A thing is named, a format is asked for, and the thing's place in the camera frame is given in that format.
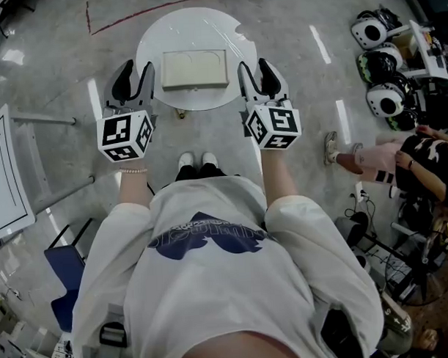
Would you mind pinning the black waist pouch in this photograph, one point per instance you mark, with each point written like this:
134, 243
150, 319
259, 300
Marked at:
343, 335

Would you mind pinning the white power strip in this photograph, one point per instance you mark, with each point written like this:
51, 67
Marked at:
361, 192

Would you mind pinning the person's right forearm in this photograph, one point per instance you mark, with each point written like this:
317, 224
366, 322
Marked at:
279, 176

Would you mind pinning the person's left white shoe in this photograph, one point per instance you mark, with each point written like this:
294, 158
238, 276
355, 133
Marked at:
186, 160

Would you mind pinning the white storage shelves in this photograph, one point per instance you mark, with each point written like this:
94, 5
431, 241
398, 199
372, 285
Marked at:
24, 350

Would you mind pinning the blue chair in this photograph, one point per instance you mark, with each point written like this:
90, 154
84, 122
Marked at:
65, 268

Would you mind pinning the person's white shoe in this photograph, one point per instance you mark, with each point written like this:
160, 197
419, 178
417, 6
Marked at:
209, 159
186, 160

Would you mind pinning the white metal rack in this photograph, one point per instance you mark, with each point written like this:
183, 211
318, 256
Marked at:
430, 53

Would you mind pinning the person's right white shoe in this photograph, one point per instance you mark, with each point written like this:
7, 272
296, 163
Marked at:
209, 159

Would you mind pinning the white printed t-shirt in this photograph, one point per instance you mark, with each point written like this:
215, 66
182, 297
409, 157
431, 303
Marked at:
220, 285

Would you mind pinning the black floor fan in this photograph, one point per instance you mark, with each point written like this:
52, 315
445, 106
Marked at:
421, 274

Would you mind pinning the person's black trousers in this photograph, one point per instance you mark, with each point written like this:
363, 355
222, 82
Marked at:
200, 172

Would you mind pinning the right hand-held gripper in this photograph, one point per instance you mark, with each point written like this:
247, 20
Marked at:
282, 123

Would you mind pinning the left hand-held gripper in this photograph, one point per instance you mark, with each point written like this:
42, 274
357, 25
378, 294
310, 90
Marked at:
114, 130

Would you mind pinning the person's left forearm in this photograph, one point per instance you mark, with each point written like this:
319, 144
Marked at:
134, 188

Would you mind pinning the cream drawer box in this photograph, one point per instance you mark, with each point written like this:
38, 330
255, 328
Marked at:
194, 67

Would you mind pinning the white table with grey legs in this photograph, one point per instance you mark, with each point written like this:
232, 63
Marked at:
4, 182

